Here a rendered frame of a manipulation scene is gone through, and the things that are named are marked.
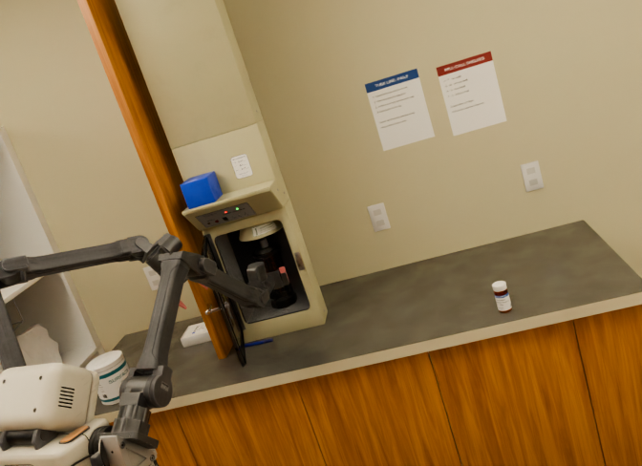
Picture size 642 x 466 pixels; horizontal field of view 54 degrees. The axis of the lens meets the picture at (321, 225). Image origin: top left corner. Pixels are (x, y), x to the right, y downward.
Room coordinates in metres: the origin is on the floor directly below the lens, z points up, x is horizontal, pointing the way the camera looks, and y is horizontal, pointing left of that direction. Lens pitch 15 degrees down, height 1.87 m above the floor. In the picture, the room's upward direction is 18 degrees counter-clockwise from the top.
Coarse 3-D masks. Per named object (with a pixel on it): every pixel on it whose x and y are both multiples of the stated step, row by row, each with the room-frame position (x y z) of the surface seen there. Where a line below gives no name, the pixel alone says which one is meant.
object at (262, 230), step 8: (264, 224) 2.20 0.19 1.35; (272, 224) 2.21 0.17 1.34; (280, 224) 2.23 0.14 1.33; (240, 232) 2.25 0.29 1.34; (248, 232) 2.20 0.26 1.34; (256, 232) 2.19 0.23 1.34; (264, 232) 2.19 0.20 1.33; (272, 232) 2.19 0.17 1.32; (240, 240) 2.24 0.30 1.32; (248, 240) 2.19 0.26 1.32
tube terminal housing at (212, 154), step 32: (256, 128) 2.14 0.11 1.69; (192, 160) 2.19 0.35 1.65; (224, 160) 2.17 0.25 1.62; (256, 160) 2.15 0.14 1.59; (224, 192) 2.18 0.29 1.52; (224, 224) 2.19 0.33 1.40; (256, 224) 2.17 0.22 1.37; (288, 224) 2.14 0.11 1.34; (288, 320) 2.17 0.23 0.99; (320, 320) 2.14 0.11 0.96
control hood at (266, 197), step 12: (240, 192) 2.11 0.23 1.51; (252, 192) 2.04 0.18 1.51; (264, 192) 2.04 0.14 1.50; (276, 192) 2.09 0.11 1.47; (216, 204) 2.07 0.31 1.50; (228, 204) 2.07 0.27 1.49; (252, 204) 2.09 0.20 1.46; (264, 204) 2.09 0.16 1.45; (276, 204) 2.10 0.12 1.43; (192, 216) 2.10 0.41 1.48; (204, 228) 2.17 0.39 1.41
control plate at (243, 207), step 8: (232, 208) 2.09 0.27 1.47; (240, 208) 2.09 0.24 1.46; (248, 208) 2.10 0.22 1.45; (200, 216) 2.11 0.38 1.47; (208, 216) 2.11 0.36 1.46; (216, 216) 2.12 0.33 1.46; (224, 216) 2.12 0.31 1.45; (240, 216) 2.13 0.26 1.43; (208, 224) 2.15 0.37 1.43; (216, 224) 2.16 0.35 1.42
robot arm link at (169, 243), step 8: (136, 240) 1.97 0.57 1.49; (144, 240) 1.97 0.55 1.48; (160, 240) 2.01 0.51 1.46; (168, 240) 2.02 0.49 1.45; (176, 240) 2.02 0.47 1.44; (144, 248) 1.95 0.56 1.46; (152, 248) 1.98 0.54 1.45; (168, 248) 1.99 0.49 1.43; (176, 248) 2.01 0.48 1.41; (144, 256) 1.97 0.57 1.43
